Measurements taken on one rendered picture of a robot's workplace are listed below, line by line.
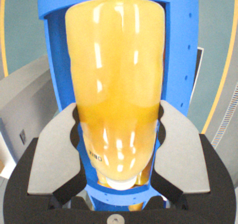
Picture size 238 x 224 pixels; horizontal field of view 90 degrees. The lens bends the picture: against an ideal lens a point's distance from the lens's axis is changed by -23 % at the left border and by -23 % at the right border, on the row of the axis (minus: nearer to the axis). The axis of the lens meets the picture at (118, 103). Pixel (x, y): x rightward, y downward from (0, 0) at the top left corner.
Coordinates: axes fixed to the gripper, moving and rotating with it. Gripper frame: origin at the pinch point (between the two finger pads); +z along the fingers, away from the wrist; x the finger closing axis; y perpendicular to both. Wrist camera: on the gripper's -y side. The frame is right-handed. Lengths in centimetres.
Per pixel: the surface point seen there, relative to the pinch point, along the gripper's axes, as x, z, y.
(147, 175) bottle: 7.3, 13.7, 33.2
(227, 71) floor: 120, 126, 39
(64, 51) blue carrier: -12.4, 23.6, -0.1
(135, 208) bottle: 5, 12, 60
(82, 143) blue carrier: -12.4, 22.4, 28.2
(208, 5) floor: 86, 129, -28
